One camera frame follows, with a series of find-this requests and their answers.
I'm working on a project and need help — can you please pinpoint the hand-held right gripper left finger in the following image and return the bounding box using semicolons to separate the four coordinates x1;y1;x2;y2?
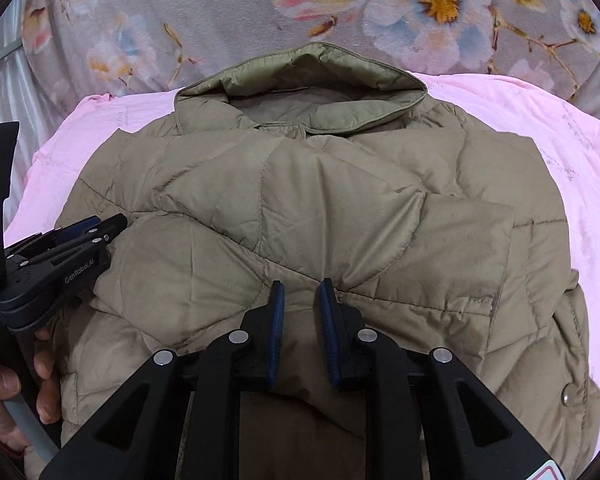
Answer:
39;280;286;480

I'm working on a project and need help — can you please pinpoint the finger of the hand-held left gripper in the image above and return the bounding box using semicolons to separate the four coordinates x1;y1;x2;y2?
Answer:
2;215;103;262
27;212;129;281

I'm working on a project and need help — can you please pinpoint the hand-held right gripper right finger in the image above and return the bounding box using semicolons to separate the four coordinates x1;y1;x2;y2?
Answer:
317;277;566;480

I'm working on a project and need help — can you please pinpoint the olive quilted puffer jacket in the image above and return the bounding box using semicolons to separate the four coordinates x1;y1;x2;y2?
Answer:
22;42;600;480

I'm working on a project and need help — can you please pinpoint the person's left hand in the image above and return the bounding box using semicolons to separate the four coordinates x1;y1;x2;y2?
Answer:
0;327;63;461

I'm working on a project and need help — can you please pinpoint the white satin cloth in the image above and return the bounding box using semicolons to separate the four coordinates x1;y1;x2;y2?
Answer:
0;25;83;233

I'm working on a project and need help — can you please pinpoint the grey metal bar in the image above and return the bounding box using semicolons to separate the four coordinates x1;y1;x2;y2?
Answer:
0;41;22;70

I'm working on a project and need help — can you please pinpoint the grey floral blanket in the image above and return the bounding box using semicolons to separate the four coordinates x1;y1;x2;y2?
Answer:
17;0;600;126

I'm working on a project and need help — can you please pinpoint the pink blanket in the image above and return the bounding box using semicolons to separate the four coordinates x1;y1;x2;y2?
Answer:
2;72;600;461

